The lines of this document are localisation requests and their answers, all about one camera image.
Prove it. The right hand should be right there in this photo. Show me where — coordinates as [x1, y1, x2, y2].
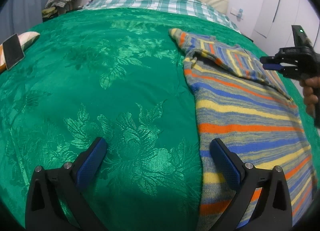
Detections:
[299, 77, 319, 118]

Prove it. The orange white patterned pillow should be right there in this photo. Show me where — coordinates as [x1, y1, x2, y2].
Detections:
[1, 31, 40, 73]

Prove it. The blue curtain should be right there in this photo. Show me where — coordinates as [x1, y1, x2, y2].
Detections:
[1, 0, 48, 42]

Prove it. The green checkered bed sheet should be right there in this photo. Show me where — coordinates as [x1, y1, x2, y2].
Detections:
[84, 0, 240, 32]

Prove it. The wall socket with plug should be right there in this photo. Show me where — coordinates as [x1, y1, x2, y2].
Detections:
[230, 7, 244, 20]

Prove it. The white wardrobe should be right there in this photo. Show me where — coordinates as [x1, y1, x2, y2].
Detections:
[251, 0, 319, 56]

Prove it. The grey clothes pile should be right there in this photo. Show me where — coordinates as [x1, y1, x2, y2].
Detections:
[41, 0, 77, 20]

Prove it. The black smartphone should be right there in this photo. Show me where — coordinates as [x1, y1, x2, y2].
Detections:
[3, 34, 25, 70]

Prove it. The green floral bedspread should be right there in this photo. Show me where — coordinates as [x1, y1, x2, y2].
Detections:
[0, 7, 320, 231]

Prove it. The striped knitted sweater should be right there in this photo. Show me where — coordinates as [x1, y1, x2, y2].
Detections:
[169, 29, 317, 230]

